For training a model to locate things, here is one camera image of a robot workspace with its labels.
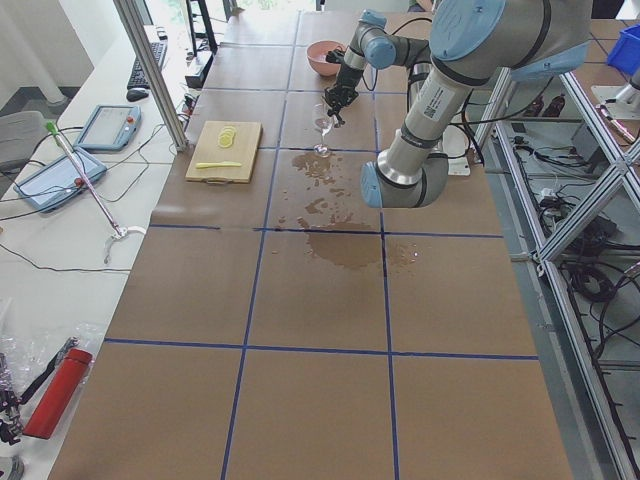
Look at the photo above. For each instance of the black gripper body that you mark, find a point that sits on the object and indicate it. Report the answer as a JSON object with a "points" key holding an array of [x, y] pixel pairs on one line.
{"points": [[346, 78]]}

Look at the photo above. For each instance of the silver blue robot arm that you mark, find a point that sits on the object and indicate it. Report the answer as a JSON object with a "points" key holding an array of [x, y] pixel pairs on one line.
{"points": [[468, 42]]}

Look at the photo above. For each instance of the clear wine glass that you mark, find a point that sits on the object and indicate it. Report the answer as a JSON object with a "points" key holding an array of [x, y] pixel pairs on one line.
{"points": [[323, 123]]}

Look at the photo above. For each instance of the pink bowl of ice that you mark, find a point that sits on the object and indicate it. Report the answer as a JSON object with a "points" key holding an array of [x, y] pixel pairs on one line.
{"points": [[317, 57]]}

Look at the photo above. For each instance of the bamboo cutting board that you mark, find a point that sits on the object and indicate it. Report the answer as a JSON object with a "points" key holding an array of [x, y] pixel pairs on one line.
{"points": [[243, 150]]}

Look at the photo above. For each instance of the yellow plastic knife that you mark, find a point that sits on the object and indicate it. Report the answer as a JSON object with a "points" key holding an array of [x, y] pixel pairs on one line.
{"points": [[222, 164]]}

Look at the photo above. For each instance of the black computer mouse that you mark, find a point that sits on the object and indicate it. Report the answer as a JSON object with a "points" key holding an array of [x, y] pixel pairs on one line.
{"points": [[136, 94]]}

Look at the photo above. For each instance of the blue teach pendant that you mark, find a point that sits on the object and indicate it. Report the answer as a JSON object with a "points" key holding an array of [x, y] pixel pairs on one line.
{"points": [[59, 181], [110, 128]]}

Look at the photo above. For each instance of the pink reacher grabber stick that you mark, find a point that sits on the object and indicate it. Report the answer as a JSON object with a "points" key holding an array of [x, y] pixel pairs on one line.
{"points": [[120, 232]]}

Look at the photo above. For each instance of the blue storage bin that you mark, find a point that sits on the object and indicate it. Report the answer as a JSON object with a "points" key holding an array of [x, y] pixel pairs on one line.
{"points": [[625, 54]]}

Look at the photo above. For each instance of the red thermos bottle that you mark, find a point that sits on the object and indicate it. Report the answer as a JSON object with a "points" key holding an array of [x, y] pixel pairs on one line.
{"points": [[58, 394]]}

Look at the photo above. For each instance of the aluminium frame post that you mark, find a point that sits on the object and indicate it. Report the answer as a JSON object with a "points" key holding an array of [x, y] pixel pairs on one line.
{"points": [[132, 23]]}

